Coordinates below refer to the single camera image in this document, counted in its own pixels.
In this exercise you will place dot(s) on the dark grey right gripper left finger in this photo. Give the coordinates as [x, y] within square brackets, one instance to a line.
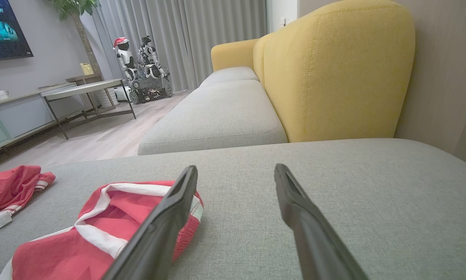
[162, 233]

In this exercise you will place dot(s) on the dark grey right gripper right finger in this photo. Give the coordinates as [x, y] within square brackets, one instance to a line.
[310, 233]

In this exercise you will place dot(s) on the red shorts with white waistband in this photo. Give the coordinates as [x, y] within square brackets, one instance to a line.
[116, 212]

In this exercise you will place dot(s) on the red jersey with white sleeves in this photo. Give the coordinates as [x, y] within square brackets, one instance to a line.
[11, 186]

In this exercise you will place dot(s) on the large grey sofa chaise cushion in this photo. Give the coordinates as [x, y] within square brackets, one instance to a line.
[353, 186]

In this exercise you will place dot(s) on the grey sofa seat cushion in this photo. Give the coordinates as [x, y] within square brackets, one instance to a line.
[231, 74]
[217, 116]

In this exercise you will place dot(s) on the black tracked robot vehicle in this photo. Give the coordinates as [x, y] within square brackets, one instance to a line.
[149, 90]

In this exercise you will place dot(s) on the white round device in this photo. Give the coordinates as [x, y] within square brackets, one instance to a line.
[122, 94]

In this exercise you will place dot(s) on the white ribbed planter pot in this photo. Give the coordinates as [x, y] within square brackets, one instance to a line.
[107, 98]

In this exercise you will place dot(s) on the large yellow sofa backrest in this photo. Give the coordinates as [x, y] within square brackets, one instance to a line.
[334, 70]

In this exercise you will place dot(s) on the wooden side table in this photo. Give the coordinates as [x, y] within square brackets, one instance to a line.
[85, 77]

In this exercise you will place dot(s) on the white robot dog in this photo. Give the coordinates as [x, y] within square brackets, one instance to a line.
[152, 58]

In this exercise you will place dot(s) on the humanoid toy robot santa hat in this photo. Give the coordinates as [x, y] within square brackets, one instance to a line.
[124, 58]

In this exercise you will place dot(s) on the yellow jar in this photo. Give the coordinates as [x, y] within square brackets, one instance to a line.
[87, 69]

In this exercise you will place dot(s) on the long grey tv cabinet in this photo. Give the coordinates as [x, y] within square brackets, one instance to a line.
[18, 116]

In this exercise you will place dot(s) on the yellow sofa armrest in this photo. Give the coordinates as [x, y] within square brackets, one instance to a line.
[232, 54]

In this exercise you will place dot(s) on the grey pleated curtain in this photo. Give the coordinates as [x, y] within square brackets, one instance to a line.
[201, 35]

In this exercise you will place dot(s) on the white cup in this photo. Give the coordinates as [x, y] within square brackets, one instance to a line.
[1, 95]

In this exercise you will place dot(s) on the green potted tree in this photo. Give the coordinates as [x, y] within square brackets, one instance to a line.
[79, 31]

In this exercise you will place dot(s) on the white wall switch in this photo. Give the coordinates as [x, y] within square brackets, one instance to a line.
[283, 21]

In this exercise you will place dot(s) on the wall-mounted television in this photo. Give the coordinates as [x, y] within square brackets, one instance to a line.
[3, 31]

